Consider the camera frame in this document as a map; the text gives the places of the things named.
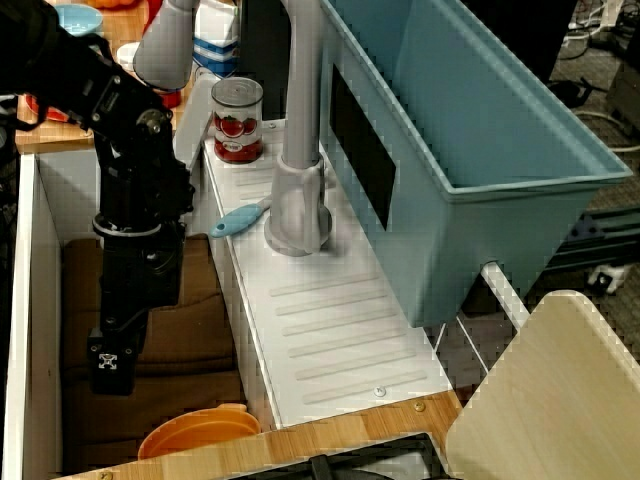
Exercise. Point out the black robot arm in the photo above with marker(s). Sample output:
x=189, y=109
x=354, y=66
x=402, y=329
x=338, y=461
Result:
x=127, y=165

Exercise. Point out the teal plastic bin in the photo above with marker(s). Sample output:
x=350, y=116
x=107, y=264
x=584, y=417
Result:
x=500, y=125

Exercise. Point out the orange plastic pot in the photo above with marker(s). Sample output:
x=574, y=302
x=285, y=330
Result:
x=200, y=432

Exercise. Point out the orange red plate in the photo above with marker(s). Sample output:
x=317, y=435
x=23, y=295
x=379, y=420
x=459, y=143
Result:
x=47, y=112

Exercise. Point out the black toy stove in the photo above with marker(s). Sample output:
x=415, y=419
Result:
x=370, y=460

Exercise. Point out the light plywood board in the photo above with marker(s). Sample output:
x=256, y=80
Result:
x=550, y=400

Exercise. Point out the aluminium extrusion frame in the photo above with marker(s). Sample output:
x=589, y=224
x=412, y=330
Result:
x=607, y=235

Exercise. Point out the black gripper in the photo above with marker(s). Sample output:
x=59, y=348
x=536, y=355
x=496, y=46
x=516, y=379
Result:
x=142, y=270

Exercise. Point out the white round lid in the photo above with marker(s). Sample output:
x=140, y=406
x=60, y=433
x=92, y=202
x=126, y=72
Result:
x=126, y=54

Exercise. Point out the light blue bowl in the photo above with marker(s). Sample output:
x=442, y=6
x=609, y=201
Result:
x=80, y=17

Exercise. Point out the brass screw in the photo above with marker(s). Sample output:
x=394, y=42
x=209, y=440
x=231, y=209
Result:
x=418, y=407

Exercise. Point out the white toy sink unit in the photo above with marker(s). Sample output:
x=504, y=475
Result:
x=325, y=270

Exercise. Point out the grey toy faucet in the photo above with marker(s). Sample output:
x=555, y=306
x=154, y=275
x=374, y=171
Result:
x=297, y=200

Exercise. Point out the milk carton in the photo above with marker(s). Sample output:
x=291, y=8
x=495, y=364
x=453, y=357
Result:
x=216, y=40

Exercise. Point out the silver screw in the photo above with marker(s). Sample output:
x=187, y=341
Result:
x=381, y=391

